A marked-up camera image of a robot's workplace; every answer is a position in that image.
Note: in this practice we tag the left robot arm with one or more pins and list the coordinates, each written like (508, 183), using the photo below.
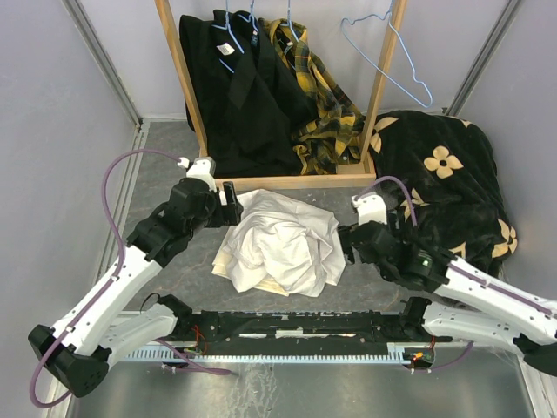
(80, 349)

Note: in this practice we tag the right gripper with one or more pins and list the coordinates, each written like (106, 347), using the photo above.
(343, 232)

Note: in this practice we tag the wooden clothes rack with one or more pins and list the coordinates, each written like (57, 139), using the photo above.
(347, 175)

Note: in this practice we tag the black floral blanket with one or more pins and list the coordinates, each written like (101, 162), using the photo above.
(453, 198)

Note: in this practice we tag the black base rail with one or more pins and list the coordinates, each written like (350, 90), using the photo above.
(292, 333)

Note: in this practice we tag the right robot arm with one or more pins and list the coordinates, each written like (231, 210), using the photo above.
(492, 312)

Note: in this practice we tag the blue hanger in plaid shirt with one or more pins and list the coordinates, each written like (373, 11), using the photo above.
(296, 30)

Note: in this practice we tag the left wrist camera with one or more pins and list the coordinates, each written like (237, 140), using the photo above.
(203, 169)

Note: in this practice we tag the cream folded cloth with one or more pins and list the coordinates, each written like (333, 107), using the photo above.
(242, 277)

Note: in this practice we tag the blue hanger in black shirt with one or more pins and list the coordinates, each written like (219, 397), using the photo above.
(236, 36)

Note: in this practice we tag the black hanging shirt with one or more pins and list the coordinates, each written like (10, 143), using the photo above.
(249, 116)

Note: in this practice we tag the white shirt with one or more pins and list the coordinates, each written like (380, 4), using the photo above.
(296, 243)

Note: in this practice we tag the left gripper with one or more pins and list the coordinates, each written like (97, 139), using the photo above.
(229, 213)

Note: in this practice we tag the blue wire hanger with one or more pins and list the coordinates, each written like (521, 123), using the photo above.
(392, 18)

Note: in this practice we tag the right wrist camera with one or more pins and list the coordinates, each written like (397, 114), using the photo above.
(370, 207)

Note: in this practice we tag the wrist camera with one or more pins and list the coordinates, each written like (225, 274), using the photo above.
(203, 169)
(370, 207)

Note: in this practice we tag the yellow plaid shirt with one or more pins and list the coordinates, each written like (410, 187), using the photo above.
(331, 137)

